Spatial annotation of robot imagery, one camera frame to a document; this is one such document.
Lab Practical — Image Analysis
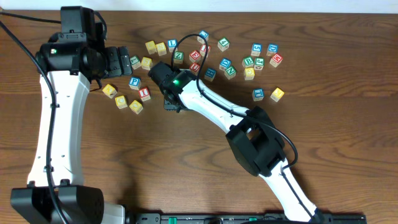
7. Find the red i block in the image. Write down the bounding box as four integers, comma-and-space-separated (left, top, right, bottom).
139, 87, 151, 101
200, 44, 211, 58

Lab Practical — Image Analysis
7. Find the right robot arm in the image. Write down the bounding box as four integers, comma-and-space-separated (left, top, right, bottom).
148, 62, 325, 223

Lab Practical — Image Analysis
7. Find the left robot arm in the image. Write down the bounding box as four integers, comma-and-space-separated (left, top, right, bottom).
11, 6, 134, 223

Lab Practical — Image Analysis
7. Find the green L block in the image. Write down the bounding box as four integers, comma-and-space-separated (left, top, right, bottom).
130, 55, 141, 70

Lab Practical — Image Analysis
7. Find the blue P block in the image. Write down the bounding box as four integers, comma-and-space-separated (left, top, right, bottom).
129, 77, 141, 90

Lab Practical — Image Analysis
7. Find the yellow block beside L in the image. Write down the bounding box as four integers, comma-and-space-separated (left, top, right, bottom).
141, 57, 153, 70

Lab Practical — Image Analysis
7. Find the yellow block far left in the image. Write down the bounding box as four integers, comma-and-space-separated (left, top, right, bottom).
102, 84, 118, 98

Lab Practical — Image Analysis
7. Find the yellow block top left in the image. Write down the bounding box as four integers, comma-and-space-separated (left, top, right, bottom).
145, 40, 157, 55

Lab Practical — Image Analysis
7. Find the yellow block lower right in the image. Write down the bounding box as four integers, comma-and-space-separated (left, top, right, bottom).
129, 100, 144, 114

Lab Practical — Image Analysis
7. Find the yellow block lower middle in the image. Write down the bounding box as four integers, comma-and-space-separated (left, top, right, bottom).
115, 96, 127, 109

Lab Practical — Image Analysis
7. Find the red U block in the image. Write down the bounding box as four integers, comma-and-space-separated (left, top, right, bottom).
189, 63, 201, 75

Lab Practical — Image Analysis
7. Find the green Z block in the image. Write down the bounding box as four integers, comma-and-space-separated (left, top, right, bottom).
173, 51, 184, 64

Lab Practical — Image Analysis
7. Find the yellow block top right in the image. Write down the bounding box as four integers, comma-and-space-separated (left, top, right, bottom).
155, 42, 167, 56

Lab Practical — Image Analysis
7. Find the blue H block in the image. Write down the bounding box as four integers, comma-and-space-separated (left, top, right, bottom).
205, 68, 216, 82

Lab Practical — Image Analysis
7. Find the red E block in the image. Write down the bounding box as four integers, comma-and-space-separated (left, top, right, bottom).
189, 50, 201, 63

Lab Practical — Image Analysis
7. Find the blue L block left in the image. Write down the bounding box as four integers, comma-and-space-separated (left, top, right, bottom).
167, 39, 178, 53

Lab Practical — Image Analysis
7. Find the blue l block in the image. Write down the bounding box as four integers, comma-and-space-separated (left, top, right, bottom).
167, 39, 178, 53
197, 30, 209, 44

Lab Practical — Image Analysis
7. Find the green N block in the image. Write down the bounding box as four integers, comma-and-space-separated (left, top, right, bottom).
224, 65, 237, 80

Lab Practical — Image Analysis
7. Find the blue L block top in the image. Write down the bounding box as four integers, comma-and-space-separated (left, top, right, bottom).
197, 30, 209, 44

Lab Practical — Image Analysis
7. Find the green 4 block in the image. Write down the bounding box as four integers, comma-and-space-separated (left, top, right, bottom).
218, 37, 230, 52

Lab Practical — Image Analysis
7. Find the yellow G block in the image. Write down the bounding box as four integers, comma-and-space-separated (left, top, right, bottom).
244, 67, 255, 80

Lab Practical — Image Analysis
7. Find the green B block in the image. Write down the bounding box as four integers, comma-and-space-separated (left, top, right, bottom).
242, 56, 254, 68

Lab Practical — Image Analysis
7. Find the blue T block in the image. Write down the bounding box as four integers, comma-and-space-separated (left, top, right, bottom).
252, 88, 264, 101

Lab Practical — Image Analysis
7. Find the green J block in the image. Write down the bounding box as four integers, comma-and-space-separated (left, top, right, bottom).
254, 57, 265, 70

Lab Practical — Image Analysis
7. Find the yellow block far right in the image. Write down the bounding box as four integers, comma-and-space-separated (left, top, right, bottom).
270, 88, 285, 102

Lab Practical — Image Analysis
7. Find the red M block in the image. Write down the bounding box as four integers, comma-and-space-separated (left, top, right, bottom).
269, 54, 283, 68

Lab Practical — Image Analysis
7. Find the blue D block right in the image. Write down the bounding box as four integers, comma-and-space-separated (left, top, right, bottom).
266, 44, 279, 57

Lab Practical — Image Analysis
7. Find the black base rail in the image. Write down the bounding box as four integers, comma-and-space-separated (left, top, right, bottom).
125, 213, 368, 224

